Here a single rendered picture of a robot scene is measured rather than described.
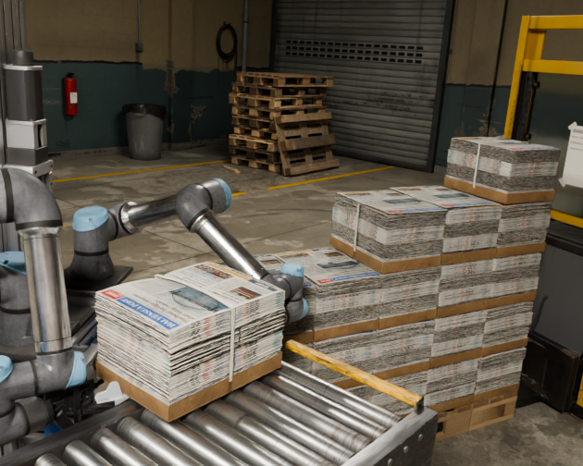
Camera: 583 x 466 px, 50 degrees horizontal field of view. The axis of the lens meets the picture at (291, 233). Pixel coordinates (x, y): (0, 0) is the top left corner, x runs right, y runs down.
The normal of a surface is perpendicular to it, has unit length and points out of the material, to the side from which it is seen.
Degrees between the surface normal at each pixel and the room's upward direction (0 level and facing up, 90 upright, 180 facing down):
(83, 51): 90
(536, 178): 90
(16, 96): 90
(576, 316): 90
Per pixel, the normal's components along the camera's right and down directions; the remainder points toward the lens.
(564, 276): -0.88, 0.08
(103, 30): 0.76, 0.22
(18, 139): -0.07, 0.27
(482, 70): -0.66, 0.18
